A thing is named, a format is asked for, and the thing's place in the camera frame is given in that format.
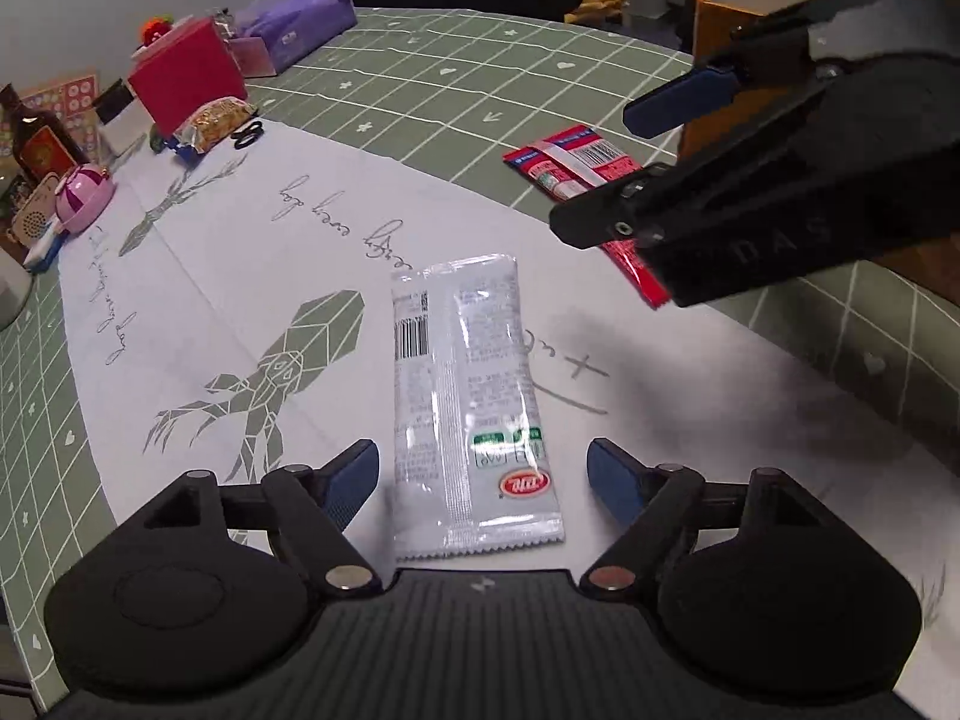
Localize red snack packet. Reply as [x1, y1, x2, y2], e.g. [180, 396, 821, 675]
[503, 124, 670, 309]

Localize white green wafer packet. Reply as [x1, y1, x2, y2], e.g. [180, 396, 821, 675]
[392, 254, 565, 561]

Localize orange storage box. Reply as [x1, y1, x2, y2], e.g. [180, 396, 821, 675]
[673, 0, 960, 291]

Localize green grid tablecloth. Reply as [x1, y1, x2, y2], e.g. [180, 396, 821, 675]
[2, 8, 958, 706]

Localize white deer table runner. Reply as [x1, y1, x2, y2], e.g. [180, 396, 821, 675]
[59, 124, 958, 718]

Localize white tumbler bottle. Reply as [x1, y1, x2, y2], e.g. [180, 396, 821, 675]
[0, 249, 32, 328]

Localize black hair clip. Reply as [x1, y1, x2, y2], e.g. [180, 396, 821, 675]
[229, 119, 265, 149]

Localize pink round container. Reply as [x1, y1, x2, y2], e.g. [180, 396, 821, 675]
[55, 164, 116, 236]

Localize purple tissue pack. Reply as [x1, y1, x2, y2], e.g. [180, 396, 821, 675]
[228, 0, 358, 78]

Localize small mixed snack packet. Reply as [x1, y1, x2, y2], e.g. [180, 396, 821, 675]
[172, 96, 257, 154]

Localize beige small radio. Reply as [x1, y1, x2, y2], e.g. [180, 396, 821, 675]
[10, 172, 60, 247]

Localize white black small box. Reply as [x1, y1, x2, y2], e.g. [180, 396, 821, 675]
[93, 80, 153, 156]

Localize dark sauce bottle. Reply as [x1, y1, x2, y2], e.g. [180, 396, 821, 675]
[0, 85, 88, 184]

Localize magenta pink box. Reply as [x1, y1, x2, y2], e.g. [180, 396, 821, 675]
[128, 16, 247, 137]

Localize colorful dotted card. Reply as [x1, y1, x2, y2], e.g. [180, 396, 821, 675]
[21, 70, 101, 163]

